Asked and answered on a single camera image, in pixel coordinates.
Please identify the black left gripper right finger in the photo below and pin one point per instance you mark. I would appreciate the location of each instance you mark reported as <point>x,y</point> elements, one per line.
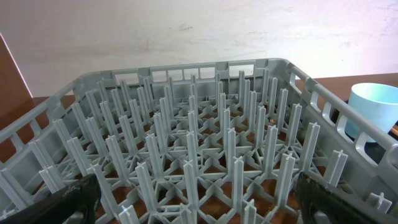
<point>320,202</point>

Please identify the light blue plastic cup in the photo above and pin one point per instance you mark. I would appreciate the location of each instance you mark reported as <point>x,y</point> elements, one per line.
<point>376,102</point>

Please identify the grey plastic dishwasher rack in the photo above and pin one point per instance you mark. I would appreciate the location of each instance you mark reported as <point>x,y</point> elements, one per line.
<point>197,142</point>

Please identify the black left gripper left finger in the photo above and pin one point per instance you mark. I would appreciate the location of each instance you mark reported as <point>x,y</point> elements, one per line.
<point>82,195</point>

